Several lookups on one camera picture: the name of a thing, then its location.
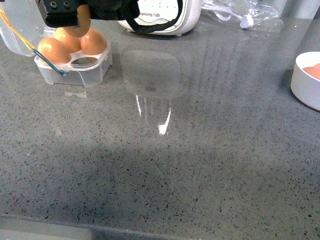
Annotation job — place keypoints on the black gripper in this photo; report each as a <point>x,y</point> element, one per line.
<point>63,13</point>

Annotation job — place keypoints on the brown egg front in bowl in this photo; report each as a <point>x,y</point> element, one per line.
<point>313,71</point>

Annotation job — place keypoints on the brown egg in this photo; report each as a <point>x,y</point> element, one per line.
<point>54,50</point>
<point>84,20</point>
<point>93,42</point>
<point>313,71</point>
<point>73,44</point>

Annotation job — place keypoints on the yellow rubber band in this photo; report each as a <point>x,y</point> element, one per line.
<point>4,17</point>

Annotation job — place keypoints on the clear plastic egg box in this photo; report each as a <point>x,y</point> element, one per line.
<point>25,17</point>

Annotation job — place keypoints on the white soy milk maker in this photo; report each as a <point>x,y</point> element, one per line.
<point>165,17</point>

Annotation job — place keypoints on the white round bowl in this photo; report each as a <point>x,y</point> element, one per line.
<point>304,86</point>

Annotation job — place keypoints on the blue rubber band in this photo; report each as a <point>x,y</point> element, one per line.
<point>49,63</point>

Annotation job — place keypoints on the clear plastic bag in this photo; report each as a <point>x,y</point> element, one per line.
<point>252,15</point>

